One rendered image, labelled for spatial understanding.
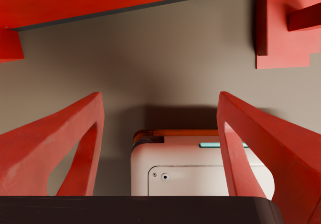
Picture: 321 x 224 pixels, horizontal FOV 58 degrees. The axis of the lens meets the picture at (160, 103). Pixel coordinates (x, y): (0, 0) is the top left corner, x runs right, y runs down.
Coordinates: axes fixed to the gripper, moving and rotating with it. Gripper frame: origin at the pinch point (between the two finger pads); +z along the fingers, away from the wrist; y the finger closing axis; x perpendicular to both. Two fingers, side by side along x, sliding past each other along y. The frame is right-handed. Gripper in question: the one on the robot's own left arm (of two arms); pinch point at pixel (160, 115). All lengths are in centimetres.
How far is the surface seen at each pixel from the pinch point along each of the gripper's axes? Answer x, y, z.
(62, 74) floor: 49, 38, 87
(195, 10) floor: 27, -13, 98
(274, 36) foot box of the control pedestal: 31, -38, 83
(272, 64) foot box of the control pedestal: 44, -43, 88
